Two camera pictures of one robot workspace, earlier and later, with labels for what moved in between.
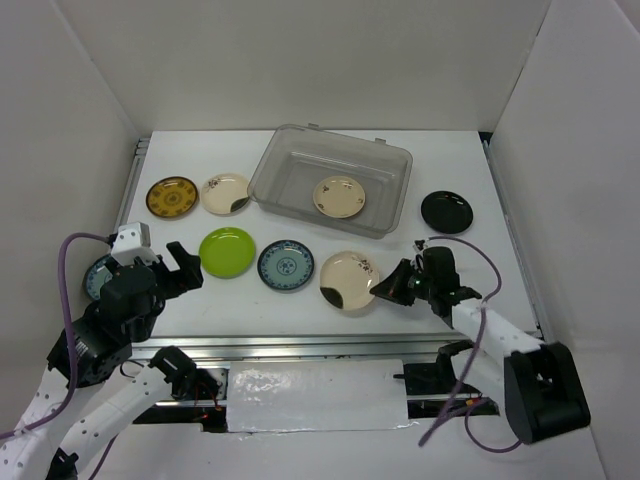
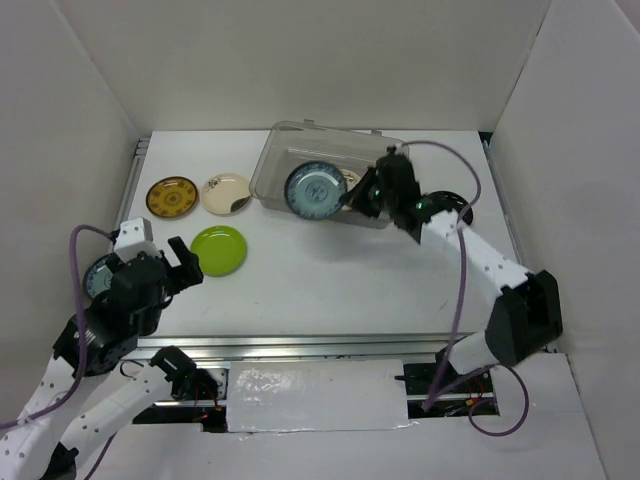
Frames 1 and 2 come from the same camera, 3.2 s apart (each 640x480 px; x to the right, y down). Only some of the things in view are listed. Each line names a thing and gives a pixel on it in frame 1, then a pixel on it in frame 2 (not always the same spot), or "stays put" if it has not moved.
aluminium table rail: x=382 y=345 stays put
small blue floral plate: x=285 y=264 -> x=315 y=190
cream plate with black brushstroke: x=346 y=280 -> x=351 y=178
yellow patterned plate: x=171 y=196 stays put
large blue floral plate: x=97 y=276 stays put
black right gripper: x=392 y=288 -> x=356 y=200
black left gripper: x=190 y=274 stays put
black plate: x=446 y=212 stays put
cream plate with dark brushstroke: x=225 y=194 stays put
